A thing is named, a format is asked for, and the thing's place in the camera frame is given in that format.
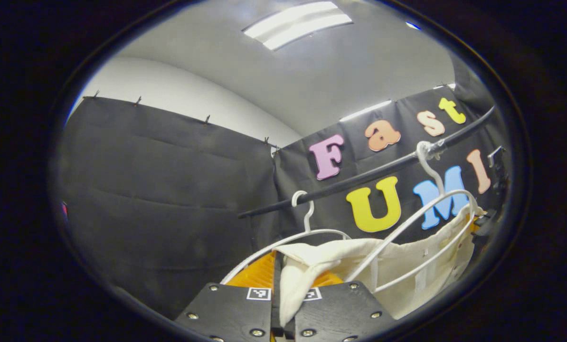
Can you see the large ceiling light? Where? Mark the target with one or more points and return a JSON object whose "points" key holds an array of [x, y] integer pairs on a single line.
{"points": [[297, 23]]}

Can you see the black backdrop cloth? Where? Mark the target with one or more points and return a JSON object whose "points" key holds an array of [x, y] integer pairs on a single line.
{"points": [[169, 190]]}

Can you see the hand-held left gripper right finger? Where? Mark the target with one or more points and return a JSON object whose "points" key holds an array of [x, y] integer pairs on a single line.
{"points": [[340, 313]]}

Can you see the white plastic hanger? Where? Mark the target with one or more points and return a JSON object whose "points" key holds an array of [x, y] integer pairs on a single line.
{"points": [[307, 216], [430, 171]]}

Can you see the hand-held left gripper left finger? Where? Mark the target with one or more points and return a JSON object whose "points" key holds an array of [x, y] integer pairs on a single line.
{"points": [[231, 313]]}

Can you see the cream shirt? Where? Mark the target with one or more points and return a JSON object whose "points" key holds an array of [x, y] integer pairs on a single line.
{"points": [[407, 266]]}

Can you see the black metal clothes rack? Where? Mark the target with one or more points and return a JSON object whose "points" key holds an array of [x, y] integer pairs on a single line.
{"points": [[359, 178]]}

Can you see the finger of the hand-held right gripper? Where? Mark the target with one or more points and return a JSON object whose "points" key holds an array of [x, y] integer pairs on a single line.
{"points": [[490, 225]]}

